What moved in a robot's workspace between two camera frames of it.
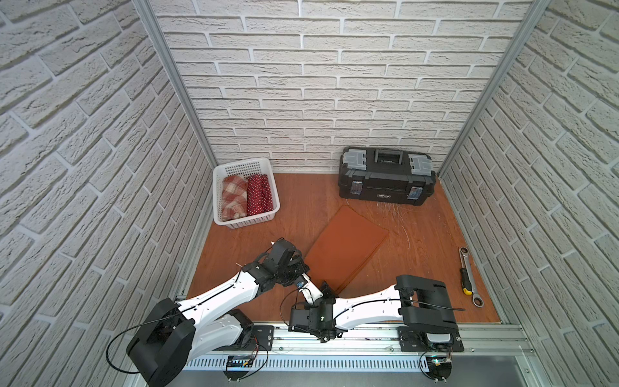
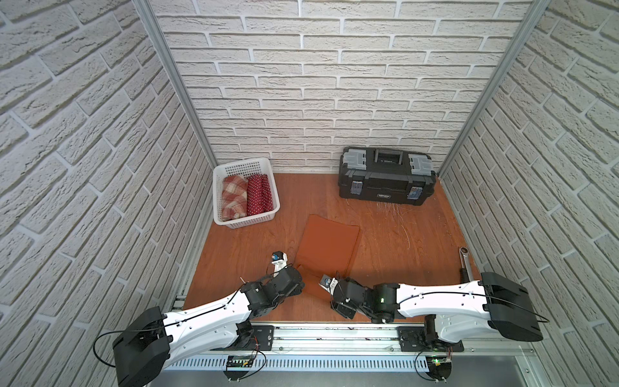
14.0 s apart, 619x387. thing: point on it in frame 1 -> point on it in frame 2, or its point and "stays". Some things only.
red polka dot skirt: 259,194 stays
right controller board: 439,367 stays
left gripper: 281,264 -> 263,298
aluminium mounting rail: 483,341 stays
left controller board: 238,361 stays
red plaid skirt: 234,197 stays
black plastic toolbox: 394,175 stays
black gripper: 309,289 -> 328,283
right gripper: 327,293 -> 344,314
